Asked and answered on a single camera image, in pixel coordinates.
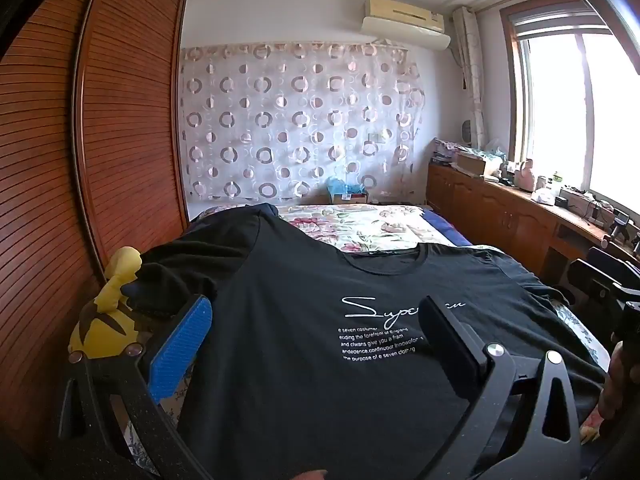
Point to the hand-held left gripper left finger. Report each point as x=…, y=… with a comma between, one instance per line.
x=180, y=345

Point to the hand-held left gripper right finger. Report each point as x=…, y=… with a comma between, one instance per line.
x=445, y=340

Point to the black t-shirt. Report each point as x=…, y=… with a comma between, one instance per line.
x=300, y=310

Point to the person's right hand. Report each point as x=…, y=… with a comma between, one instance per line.
x=620, y=385

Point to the yellow plush toy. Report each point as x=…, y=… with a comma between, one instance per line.
x=107, y=320

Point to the navy blanket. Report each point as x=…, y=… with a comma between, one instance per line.
x=442, y=225

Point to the wooden cabinet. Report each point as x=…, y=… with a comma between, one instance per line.
x=490, y=210

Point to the pink floral bedspread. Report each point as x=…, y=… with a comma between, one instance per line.
x=360, y=230

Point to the small cardboard box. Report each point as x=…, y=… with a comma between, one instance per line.
x=352, y=198

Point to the pink jug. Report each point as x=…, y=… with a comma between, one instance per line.
x=525, y=174

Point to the brown cardboard box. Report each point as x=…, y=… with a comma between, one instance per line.
x=470, y=164

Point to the blue box at bed head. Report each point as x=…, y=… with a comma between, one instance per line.
x=342, y=186

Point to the stack of books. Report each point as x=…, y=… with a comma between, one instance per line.
x=445, y=152

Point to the pale green plastic bag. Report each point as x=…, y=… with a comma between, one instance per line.
x=492, y=152

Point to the window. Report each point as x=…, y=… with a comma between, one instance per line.
x=560, y=110

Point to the wooden slatted wardrobe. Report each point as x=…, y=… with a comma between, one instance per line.
x=125, y=135

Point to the bundled window curtain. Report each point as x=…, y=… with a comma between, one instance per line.
x=472, y=85

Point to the white air conditioner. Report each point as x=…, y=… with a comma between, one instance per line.
x=400, y=25

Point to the grey oval wall fan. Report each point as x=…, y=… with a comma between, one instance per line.
x=467, y=132

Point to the circle print wall curtain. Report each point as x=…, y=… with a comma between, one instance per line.
x=300, y=125

